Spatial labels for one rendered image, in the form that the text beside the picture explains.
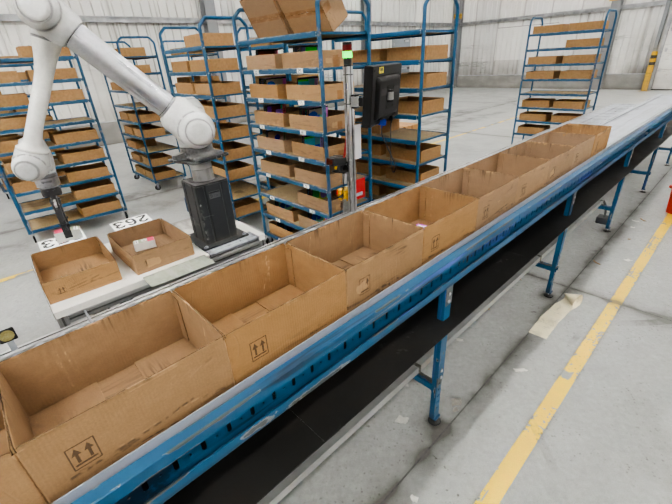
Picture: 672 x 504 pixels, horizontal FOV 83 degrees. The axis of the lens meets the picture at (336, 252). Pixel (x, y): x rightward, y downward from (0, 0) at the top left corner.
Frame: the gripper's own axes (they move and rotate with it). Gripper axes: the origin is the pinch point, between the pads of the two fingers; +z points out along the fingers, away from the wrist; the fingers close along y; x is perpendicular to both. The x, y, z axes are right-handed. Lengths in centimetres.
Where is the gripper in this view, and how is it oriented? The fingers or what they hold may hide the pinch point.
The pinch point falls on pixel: (66, 229)
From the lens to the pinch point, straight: 214.4
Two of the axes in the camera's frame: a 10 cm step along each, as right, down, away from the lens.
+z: 0.5, 8.9, 4.6
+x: 8.3, -2.9, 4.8
